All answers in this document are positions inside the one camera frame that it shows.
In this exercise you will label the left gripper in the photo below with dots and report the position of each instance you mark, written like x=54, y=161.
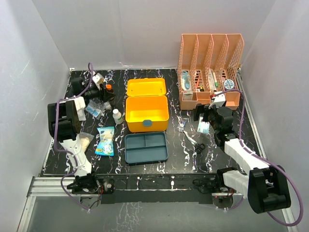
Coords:
x=104, y=95

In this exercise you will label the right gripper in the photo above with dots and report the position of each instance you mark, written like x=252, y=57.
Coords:
x=199, y=109

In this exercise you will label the clear bag blue items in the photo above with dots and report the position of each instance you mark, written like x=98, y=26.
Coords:
x=95, y=109

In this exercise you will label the brown medicine bottle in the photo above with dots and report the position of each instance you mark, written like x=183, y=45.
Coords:
x=109, y=91

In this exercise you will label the white plastic bottle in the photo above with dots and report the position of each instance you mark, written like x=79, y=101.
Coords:
x=118, y=118

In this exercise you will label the cotton swab bag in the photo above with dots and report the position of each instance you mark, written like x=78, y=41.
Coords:
x=105, y=146

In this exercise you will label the white gauze pad bag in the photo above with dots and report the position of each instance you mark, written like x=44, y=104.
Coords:
x=80, y=106

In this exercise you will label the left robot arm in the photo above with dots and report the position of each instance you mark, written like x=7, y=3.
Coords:
x=65, y=127

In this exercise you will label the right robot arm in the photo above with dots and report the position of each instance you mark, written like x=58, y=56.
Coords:
x=262, y=184

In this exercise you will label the yellow medicine box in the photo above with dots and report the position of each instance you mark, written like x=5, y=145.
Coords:
x=147, y=108

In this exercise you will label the white gauze packet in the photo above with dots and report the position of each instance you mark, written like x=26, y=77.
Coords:
x=203, y=127

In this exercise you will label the small blue patterned packet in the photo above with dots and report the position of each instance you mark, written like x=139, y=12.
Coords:
x=182, y=124

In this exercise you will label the green capped marker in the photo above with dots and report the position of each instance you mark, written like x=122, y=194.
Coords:
x=215, y=79

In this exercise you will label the blue white tape dispenser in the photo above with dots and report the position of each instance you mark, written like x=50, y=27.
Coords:
x=186, y=81

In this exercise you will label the pink desk organizer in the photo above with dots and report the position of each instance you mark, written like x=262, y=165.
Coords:
x=201, y=54

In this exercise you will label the cotton ball bag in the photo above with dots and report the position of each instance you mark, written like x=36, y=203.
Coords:
x=85, y=139

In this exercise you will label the blue divided tray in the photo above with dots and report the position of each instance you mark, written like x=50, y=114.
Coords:
x=144, y=148

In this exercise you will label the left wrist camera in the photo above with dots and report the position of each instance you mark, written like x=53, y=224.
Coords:
x=98, y=79

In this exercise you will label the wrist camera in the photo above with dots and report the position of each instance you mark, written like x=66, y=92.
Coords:
x=98, y=79
x=217, y=100

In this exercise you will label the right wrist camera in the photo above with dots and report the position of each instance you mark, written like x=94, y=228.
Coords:
x=217, y=100

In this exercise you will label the black handled scissors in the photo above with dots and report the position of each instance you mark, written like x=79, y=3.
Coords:
x=198, y=147

